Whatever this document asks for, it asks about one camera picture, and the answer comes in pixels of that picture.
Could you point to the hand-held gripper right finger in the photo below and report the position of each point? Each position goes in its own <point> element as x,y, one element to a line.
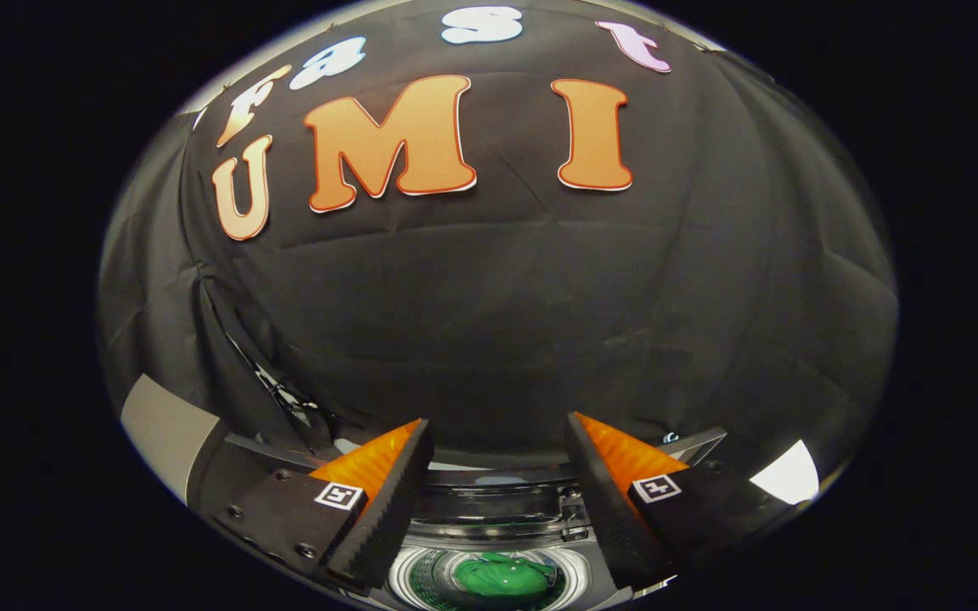
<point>604,509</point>

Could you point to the white paper sheet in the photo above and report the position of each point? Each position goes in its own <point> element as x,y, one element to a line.
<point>788,475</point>

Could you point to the dark washing machine lid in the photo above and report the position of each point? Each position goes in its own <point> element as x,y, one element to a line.
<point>497,509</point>

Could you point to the green garment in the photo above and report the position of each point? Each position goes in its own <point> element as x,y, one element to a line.
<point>502,577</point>

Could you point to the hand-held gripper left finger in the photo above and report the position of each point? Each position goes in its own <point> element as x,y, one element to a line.
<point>396,509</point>

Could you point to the black backdrop cloth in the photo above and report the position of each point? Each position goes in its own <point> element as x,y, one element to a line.
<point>540,322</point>

